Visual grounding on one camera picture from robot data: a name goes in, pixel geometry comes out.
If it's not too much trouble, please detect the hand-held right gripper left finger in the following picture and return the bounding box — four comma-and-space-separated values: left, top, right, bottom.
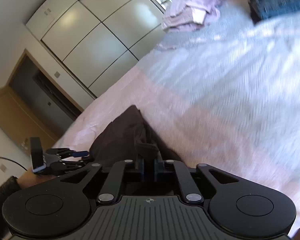
60, 159, 146, 205

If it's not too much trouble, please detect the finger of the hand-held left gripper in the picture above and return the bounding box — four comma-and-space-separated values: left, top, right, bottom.
62, 156, 96, 172
57, 148, 90, 159

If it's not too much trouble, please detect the bed with pink-grey blanket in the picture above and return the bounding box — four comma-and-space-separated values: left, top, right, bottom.
51, 0, 300, 240

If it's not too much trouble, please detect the dark door frame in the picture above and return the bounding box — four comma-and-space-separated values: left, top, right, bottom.
6, 48, 85, 121

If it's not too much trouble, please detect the metal door handle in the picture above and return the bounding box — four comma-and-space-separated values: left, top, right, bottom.
19, 140, 31, 152

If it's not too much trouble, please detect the maroon garment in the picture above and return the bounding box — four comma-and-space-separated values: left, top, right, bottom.
88, 105, 183, 171

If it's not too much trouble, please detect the white wardrobe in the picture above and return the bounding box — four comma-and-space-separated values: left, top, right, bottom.
25, 0, 183, 99

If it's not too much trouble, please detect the wooden door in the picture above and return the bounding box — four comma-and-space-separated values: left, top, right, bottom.
0, 86, 61, 142

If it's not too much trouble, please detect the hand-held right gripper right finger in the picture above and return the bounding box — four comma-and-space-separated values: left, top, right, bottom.
154, 158, 240, 205

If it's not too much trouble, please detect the pile of pink clothes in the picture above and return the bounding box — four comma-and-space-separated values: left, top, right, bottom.
161, 0, 238, 32

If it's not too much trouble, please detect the black cable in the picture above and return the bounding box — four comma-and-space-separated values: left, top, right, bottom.
0, 155, 28, 172

